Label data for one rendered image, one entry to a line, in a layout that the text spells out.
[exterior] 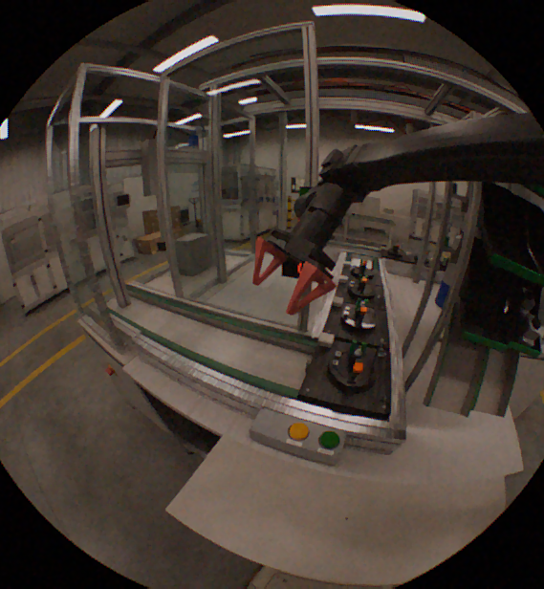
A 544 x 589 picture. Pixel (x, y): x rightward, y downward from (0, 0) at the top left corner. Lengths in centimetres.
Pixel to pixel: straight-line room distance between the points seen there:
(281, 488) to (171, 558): 112
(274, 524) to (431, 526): 38
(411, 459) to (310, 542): 33
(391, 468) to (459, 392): 26
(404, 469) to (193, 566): 122
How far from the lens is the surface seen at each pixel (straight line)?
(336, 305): 87
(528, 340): 61
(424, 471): 68
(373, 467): 62
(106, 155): 112
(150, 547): 159
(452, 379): 62
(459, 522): 73
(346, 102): 158
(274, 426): 50
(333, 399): 54
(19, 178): 817
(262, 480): 56
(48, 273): 522
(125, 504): 167
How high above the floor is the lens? 141
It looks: 29 degrees down
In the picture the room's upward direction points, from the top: straight up
